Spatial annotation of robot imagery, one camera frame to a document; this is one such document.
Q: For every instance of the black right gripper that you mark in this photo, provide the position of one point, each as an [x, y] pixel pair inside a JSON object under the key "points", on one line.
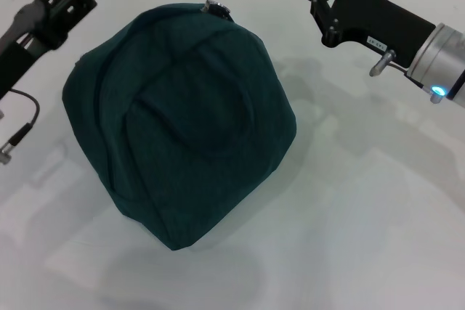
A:
{"points": [[374, 23]]}

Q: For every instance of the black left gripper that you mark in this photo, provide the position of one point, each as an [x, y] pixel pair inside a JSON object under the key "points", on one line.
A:
{"points": [[22, 45]]}

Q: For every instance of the dark teal insulated lunch bag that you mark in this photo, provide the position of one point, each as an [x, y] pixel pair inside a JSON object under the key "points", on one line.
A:
{"points": [[181, 125]]}

